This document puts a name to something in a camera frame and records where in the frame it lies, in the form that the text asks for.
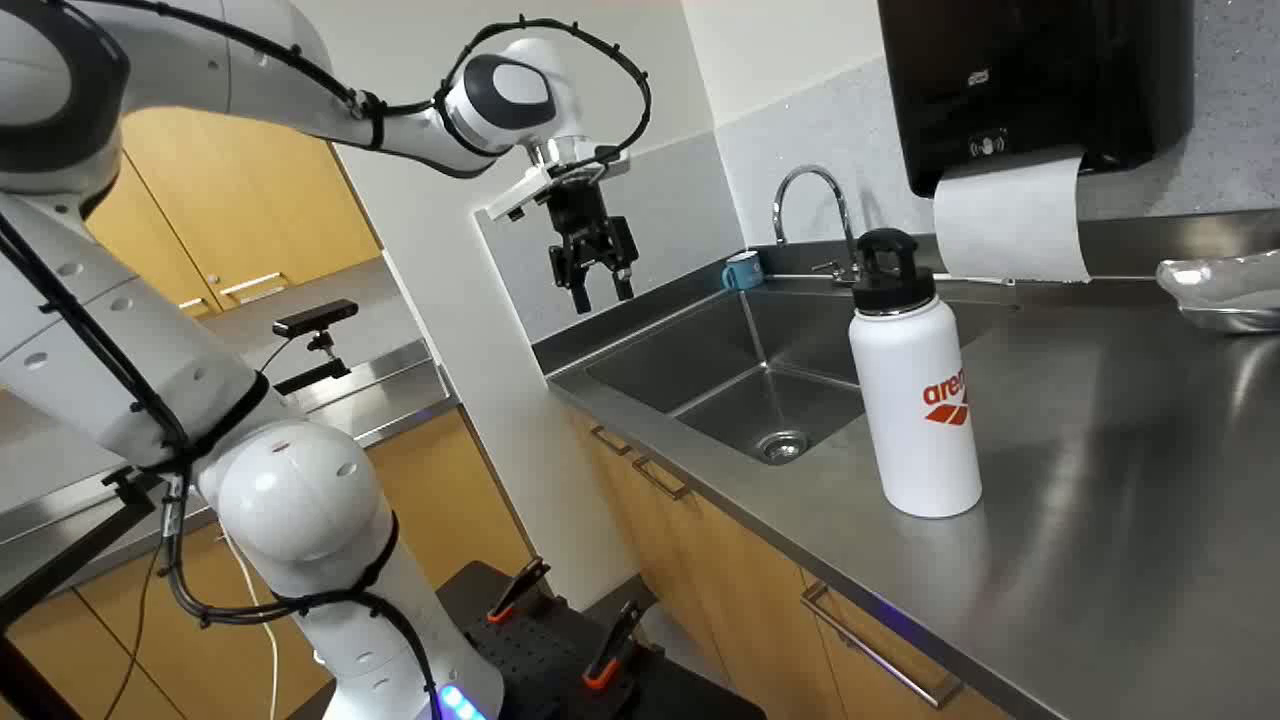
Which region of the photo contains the white paper towel sheet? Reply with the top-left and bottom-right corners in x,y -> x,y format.
933,157 -> 1092,282

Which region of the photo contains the stainless steel sink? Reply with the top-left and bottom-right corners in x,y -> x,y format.
531,234 -> 1015,470

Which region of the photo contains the background wooden wall cabinet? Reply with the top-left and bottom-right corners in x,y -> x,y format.
87,106 -> 380,317

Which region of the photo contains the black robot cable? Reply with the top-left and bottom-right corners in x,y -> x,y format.
76,0 -> 656,177

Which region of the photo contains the black camera on stand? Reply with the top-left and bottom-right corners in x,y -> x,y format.
259,298 -> 358,395

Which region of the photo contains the wooden cabinet door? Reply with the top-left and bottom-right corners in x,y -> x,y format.
656,476 -> 795,720
574,415 -> 695,626

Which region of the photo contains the far right cabinet door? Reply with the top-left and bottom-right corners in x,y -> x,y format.
781,567 -> 1009,720

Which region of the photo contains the black clamp with orange tip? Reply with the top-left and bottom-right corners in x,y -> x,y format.
485,556 -> 553,626

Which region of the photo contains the white bottle with black cap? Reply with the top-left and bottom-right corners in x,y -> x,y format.
846,226 -> 983,518

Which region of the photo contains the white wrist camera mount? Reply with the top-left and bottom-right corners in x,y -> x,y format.
481,148 -> 633,221

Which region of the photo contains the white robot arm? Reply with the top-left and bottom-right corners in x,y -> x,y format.
0,0 -> 625,720

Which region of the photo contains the chrome gooseneck faucet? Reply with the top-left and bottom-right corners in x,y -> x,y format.
770,160 -> 858,282

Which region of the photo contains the door metal handle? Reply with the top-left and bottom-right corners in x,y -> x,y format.
633,454 -> 688,499
591,424 -> 633,454

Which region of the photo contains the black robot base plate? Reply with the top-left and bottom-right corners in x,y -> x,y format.
291,556 -> 770,720

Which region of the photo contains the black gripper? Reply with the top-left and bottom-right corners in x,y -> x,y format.
544,185 -> 638,317

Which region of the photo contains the black paper towel dispenser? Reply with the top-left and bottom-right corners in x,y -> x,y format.
874,0 -> 1193,194

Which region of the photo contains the far right door handle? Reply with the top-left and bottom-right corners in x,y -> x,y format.
799,579 -> 966,711

